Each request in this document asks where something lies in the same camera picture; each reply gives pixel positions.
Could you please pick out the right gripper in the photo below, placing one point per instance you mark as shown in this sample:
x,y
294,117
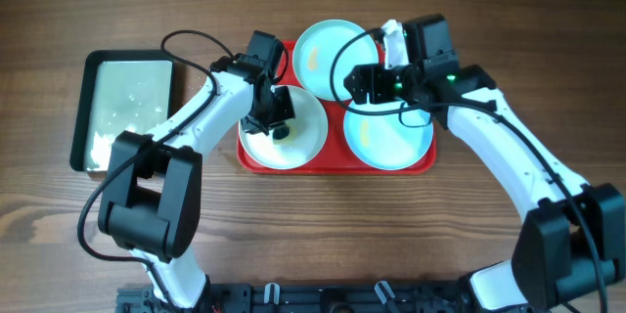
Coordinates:
x,y
363,72

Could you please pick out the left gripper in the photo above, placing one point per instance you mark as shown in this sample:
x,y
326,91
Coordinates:
x,y
283,113

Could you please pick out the green and yellow sponge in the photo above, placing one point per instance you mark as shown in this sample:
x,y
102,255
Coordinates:
x,y
281,133

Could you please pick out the white round plate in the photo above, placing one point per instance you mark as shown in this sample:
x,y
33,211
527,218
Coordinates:
x,y
308,132

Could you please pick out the light blue plate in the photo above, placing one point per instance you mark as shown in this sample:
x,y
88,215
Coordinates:
x,y
389,142
316,49

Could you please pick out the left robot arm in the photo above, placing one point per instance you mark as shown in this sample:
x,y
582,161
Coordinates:
x,y
150,200

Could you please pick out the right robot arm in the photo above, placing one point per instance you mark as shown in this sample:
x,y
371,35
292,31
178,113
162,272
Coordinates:
x,y
572,239

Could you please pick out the red plastic tray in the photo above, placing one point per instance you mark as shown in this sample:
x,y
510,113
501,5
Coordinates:
x,y
335,156

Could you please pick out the black tray with soapy water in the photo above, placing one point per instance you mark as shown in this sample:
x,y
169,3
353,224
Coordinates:
x,y
121,90

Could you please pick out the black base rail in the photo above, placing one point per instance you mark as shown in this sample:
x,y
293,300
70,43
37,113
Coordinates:
x,y
423,297

